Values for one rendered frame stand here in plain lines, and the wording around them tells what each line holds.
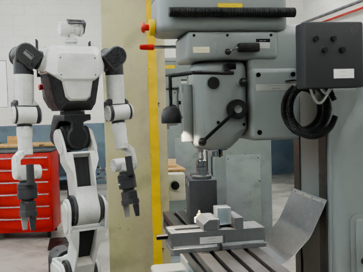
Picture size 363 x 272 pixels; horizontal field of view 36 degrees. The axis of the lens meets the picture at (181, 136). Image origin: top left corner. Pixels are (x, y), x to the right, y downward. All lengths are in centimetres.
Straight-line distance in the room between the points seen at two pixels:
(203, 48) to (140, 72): 184
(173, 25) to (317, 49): 49
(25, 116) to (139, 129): 135
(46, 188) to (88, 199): 398
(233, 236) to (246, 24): 75
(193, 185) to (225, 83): 61
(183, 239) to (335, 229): 55
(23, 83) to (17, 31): 859
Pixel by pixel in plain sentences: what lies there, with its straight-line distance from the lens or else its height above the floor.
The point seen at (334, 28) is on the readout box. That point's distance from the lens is 184.
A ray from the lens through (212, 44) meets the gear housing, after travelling 196.
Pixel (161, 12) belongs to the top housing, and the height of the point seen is 180.
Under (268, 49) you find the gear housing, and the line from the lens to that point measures 202.
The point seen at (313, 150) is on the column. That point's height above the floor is 129.
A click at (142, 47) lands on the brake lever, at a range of 213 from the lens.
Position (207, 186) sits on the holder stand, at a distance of 244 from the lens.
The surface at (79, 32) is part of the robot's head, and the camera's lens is 269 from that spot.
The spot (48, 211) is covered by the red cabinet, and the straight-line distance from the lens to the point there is 657.
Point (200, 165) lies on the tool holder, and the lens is 246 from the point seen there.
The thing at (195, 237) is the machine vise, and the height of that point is 101.
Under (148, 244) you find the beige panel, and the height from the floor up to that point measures 53.
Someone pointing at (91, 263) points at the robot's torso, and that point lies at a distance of 272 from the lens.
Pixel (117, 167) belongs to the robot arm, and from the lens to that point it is 270.
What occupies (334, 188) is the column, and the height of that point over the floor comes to 116.
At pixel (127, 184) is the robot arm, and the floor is 110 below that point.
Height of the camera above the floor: 147
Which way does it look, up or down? 3 degrees down
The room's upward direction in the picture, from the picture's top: 2 degrees counter-clockwise
